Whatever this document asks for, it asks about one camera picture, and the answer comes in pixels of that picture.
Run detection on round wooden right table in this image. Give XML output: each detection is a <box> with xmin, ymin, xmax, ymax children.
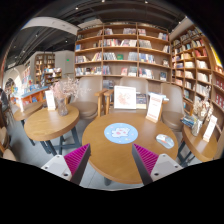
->
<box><xmin>177</xmin><ymin>125</ymin><xmax>217</xmax><ymax>165</ymax></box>

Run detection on orange book display stand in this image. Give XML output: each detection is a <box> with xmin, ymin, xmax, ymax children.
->
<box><xmin>14</xmin><ymin>86</ymin><xmax>48</xmax><ymax>105</ymax></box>

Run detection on right wooden bookshelf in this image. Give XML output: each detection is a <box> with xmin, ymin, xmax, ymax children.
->
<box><xmin>170</xmin><ymin>24</ymin><xmax>224</xmax><ymax>137</ymax></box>

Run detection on round blue mouse pad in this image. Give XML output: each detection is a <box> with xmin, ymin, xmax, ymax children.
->
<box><xmin>104</xmin><ymin>123</ymin><xmax>138</xmax><ymax>144</ymax></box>

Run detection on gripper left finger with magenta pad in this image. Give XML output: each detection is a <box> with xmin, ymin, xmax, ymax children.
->
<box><xmin>42</xmin><ymin>144</ymin><xmax>91</xmax><ymax>185</ymax></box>

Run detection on brown armchair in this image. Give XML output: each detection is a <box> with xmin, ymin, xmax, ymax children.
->
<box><xmin>161</xmin><ymin>83</ymin><xmax>184</xmax><ymax>132</ymax></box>
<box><xmin>71</xmin><ymin>76</ymin><xmax>106</xmax><ymax>119</ymax></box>
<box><xmin>103</xmin><ymin>76</ymin><xmax>150</xmax><ymax>115</ymax></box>

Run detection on round wooden left table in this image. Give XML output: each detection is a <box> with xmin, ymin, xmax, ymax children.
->
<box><xmin>24</xmin><ymin>105</ymin><xmax>81</xmax><ymax>156</ymax></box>

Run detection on vase with flowers right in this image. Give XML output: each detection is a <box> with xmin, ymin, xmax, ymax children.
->
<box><xmin>191</xmin><ymin>86</ymin><xmax>213</xmax><ymax>137</ymax></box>

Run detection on grey computer mouse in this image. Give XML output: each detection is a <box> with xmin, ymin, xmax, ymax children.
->
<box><xmin>156</xmin><ymin>134</ymin><xmax>174</xmax><ymax>149</ymax></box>

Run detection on brown armchair left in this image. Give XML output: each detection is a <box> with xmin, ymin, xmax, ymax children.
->
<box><xmin>71</xmin><ymin>76</ymin><xmax>106</xmax><ymax>119</ymax></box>

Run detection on white red text sign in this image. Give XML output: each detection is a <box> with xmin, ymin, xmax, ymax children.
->
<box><xmin>146</xmin><ymin>93</ymin><xmax>162</xmax><ymax>123</ymax></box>

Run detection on white picture sign card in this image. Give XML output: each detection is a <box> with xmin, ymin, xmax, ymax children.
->
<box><xmin>114</xmin><ymin>86</ymin><xmax>136</xmax><ymax>109</ymax></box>

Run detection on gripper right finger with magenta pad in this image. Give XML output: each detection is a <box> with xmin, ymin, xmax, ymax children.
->
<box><xmin>132</xmin><ymin>144</ymin><xmax>182</xmax><ymax>185</ymax></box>

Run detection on far left wooden table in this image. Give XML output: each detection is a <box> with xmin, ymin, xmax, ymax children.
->
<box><xmin>14</xmin><ymin>102</ymin><xmax>43</xmax><ymax>125</ymax></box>

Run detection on white sign on right table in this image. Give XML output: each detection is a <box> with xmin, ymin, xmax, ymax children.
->
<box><xmin>203</xmin><ymin>115</ymin><xmax>217</xmax><ymax>142</ymax></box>

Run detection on distant wooden bookshelf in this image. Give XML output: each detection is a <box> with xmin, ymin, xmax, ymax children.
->
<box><xmin>34</xmin><ymin>53</ymin><xmax>62</xmax><ymax>86</ymax></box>

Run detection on large wooden bookshelf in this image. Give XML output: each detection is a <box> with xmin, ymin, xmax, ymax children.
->
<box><xmin>73</xmin><ymin>21</ymin><xmax>173</xmax><ymax>84</ymax></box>

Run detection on round wooden centre table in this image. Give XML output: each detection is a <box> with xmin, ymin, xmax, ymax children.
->
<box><xmin>82</xmin><ymin>112</ymin><xmax>178</xmax><ymax>184</ymax></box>

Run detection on brown armchair right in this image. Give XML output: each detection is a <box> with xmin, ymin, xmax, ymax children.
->
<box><xmin>161</xmin><ymin>83</ymin><xmax>184</xmax><ymax>132</ymax></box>

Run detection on small white left sign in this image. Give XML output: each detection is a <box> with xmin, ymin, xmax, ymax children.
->
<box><xmin>45</xmin><ymin>90</ymin><xmax>56</xmax><ymax>110</ymax></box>

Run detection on glass vase with dried flowers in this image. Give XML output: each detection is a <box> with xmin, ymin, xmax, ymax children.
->
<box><xmin>50</xmin><ymin>77</ymin><xmax>79</xmax><ymax>116</ymax></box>

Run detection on brown armchair middle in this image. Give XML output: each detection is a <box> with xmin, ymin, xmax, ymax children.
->
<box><xmin>103</xmin><ymin>76</ymin><xmax>150</xmax><ymax>115</ymax></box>

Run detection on round wooden table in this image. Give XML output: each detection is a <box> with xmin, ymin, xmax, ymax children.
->
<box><xmin>82</xmin><ymin>112</ymin><xmax>178</xmax><ymax>184</ymax></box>
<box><xmin>24</xmin><ymin>105</ymin><xmax>81</xmax><ymax>156</ymax></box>
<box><xmin>177</xmin><ymin>125</ymin><xmax>217</xmax><ymax>165</ymax></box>

